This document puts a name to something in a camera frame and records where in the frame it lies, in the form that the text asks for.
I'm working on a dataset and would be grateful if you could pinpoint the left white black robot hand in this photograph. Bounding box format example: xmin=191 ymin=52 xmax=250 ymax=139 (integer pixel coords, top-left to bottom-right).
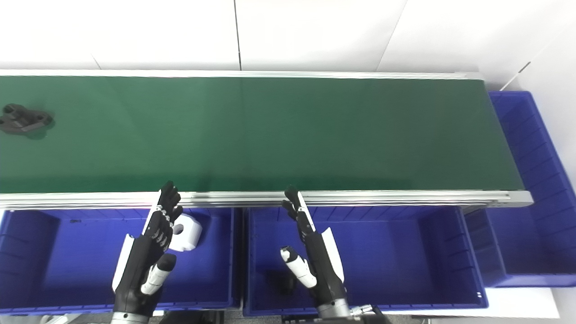
xmin=112 ymin=181 xmax=184 ymax=318

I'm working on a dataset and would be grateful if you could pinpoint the white plastic block part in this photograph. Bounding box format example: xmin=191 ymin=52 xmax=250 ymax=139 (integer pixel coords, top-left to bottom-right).
xmin=169 ymin=214 xmax=203 ymax=252

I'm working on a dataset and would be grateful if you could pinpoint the blue plastic bin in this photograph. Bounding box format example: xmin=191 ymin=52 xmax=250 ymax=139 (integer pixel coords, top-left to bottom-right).
xmin=0 ymin=207 xmax=242 ymax=315
xmin=463 ymin=91 xmax=576 ymax=288
xmin=243 ymin=206 xmax=489 ymax=317

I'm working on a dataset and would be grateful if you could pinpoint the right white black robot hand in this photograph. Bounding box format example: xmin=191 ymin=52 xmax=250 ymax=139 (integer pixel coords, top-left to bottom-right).
xmin=280 ymin=185 xmax=349 ymax=311

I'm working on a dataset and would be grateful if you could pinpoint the green conveyor belt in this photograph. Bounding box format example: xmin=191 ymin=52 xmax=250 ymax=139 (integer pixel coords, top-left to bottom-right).
xmin=0 ymin=76 xmax=525 ymax=194
xmin=0 ymin=69 xmax=534 ymax=211

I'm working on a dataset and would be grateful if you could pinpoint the black flanged metal part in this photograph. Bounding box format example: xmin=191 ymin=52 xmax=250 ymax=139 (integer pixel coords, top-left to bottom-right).
xmin=265 ymin=270 xmax=298 ymax=296
xmin=0 ymin=103 xmax=55 ymax=135

